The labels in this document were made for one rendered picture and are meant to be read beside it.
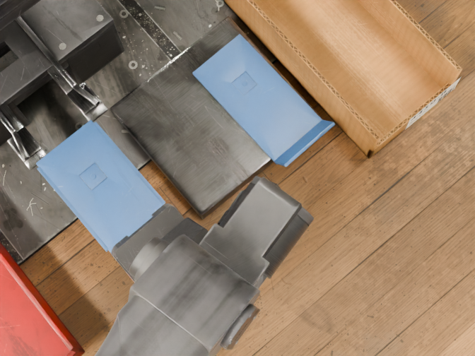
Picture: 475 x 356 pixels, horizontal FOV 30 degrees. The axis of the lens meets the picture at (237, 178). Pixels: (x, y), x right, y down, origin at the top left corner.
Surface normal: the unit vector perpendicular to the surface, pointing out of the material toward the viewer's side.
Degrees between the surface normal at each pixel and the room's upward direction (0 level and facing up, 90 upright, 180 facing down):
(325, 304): 0
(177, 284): 19
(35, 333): 0
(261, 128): 0
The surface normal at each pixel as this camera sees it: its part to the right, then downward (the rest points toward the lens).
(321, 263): -0.03, -0.25
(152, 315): 0.17, -0.49
